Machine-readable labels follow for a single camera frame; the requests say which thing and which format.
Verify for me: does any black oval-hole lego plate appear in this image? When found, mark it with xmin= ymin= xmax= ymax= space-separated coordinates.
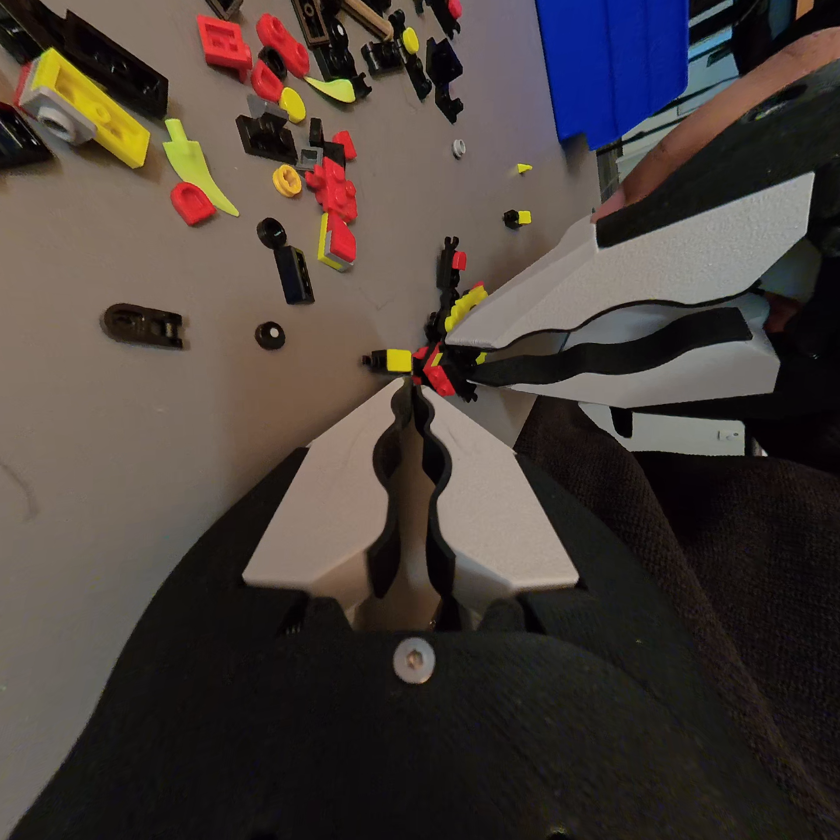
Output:
xmin=101 ymin=302 xmax=185 ymax=350

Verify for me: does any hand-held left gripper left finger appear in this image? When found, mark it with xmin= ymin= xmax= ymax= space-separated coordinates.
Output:
xmin=242 ymin=379 xmax=416 ymax=621

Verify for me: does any black rectangular lego plate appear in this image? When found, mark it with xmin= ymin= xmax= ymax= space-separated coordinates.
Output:
xmin=273 ymin=245 xmax=316 ymax=307

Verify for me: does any red lego plate cluster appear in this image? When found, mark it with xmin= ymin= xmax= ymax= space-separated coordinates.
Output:
xmin=304 ymin=157 xmax=359 ymax=223

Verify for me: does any blue plastic bin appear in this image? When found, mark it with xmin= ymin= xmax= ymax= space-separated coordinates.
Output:
xmin=535 ymin=0 xmax=690 ymax=151

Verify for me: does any black yellow red lego model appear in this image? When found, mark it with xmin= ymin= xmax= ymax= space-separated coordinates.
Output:
xmin=361 ymin=236 xmax=490 ymax=403

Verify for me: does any person's black knit sweater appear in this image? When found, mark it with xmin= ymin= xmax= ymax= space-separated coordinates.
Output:
xmin=515 ymin=397 xmax=840 ymax=840

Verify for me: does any person's right hand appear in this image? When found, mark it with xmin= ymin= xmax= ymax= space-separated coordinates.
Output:
xmin=591 ymin=26 xmax=840 ymax=224

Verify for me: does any pile of loose lego pieces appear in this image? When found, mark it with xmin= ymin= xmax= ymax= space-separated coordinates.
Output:
xmin=0 ymin=0 xmax=466 ymax=170

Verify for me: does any yellow grey red lego stack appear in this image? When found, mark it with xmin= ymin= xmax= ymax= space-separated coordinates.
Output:
xmin=317 ymin=211 xmax=358 ymax=273

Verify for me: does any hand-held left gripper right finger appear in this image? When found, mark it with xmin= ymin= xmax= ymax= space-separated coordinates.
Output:
xmin=415 ymin=387 xmax=580 ymax=627

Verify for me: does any red rounded lego tile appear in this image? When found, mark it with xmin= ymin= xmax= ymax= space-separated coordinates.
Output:
xmin=169 ymin=181 xmax=217 ymax=227

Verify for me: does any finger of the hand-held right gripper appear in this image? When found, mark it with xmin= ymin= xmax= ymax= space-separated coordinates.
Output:
xmin=468 ymin=292 xmax=782 ymax=410
xmin=445 ymin=172 xmax=816 ymax=350

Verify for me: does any neon green lego claw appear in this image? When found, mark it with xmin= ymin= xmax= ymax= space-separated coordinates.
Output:
xmin=162 ymin=117 xmax=241 ymax=218

